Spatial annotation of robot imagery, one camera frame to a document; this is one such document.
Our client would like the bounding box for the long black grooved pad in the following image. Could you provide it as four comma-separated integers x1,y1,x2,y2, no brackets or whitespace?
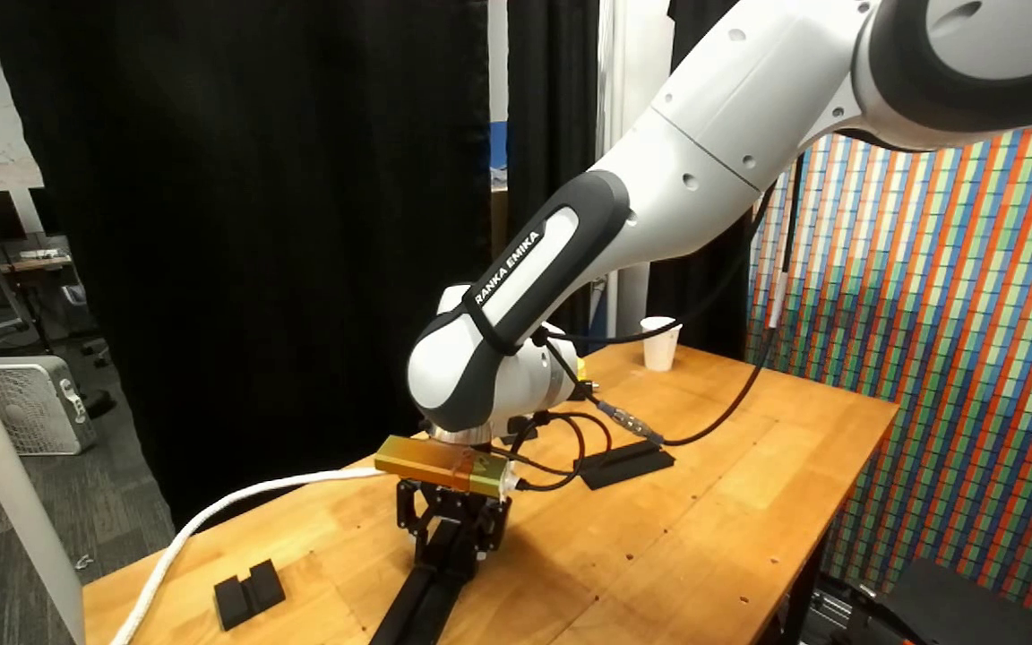
369,568,465,645

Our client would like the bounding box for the black curtain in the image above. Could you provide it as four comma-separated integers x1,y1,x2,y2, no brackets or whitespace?
0,0,489,519

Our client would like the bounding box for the colourful patterned panel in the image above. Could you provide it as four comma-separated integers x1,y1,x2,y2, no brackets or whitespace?
750,131,1032,614

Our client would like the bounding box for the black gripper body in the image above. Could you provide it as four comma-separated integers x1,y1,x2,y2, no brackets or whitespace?
393,479,511,561

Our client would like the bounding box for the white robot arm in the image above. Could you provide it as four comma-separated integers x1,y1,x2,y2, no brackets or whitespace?
405,0,1032,445

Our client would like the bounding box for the gold wrist camera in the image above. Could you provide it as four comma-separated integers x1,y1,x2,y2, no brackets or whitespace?
371,437,515,497

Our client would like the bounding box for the flat black pad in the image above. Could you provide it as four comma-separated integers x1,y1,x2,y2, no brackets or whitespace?
572,441,672,492

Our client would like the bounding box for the grey computer box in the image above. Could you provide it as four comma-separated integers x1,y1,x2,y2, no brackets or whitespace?
0,356,88,459

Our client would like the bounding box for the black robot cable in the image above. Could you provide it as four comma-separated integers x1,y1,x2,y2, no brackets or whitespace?
503,154,809,493

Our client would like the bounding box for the small black pad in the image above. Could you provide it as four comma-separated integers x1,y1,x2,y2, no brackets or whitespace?
216,560,285,629

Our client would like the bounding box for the white paper cup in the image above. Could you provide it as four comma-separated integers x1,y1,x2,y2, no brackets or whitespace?
640,314,680,373

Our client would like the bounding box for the white cable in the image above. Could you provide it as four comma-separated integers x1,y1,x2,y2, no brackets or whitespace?
108,463,386,645

